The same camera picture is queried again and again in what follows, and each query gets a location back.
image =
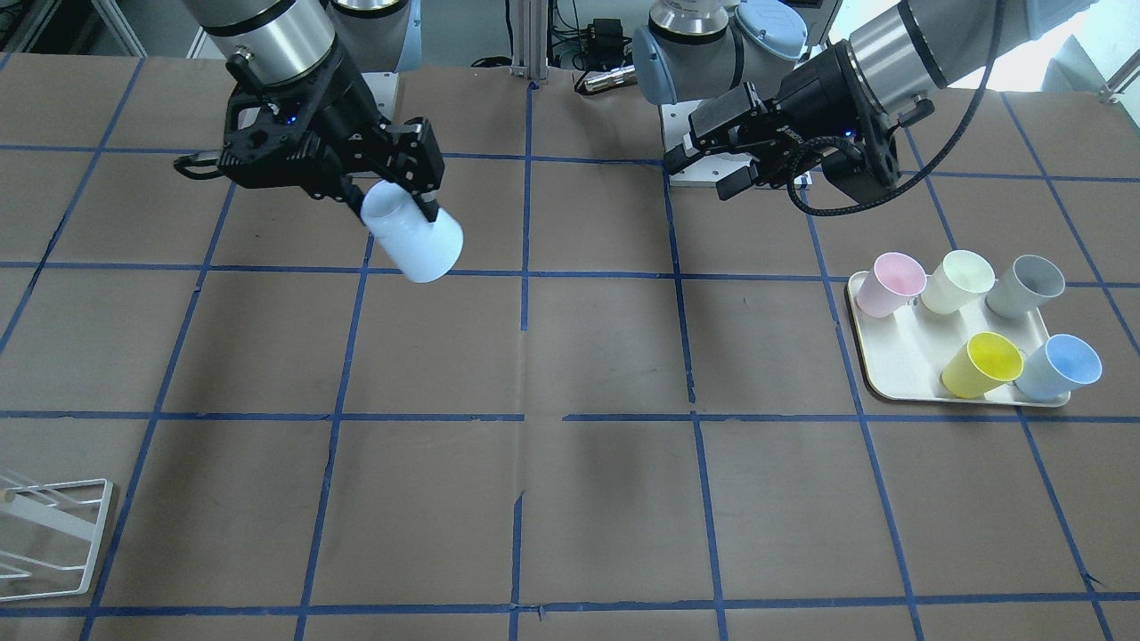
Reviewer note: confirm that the pink plastic cup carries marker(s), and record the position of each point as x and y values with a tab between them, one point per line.
893	281

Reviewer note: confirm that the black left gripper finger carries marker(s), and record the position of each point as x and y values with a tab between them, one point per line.
681	157
744	179

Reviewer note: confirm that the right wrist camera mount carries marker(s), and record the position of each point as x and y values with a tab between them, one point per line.
263	125

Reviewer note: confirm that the white wire cup rack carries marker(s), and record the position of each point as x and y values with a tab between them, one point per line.
52	536

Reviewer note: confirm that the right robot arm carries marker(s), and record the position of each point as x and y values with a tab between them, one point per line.
288	38

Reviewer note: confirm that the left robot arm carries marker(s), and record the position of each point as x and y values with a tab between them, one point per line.
760	94

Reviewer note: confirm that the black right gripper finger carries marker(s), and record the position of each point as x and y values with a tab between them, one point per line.
349	192
427	202

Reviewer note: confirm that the yellow plastic cup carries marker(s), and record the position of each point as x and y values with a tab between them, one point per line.
985	362

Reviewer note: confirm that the aluminium frame post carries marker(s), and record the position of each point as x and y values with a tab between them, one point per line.
529	40

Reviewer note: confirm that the pale green plastic cup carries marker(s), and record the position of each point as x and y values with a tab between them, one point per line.
960	278

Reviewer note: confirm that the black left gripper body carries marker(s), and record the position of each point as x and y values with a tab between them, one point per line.
812	92

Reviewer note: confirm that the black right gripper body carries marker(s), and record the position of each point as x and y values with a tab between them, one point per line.
346	112

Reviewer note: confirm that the pale blue plastic cup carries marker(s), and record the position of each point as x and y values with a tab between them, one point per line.
423	251

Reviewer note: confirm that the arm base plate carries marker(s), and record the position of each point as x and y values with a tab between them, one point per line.
737	128
384	87

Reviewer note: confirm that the cream plastic tray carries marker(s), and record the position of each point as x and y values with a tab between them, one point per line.
904	354

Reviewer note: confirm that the grey plastic cup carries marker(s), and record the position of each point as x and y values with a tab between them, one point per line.
1030	282

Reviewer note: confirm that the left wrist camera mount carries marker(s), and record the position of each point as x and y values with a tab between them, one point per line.
868	170

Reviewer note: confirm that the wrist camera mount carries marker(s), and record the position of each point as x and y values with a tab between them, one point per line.
263	125
868	170

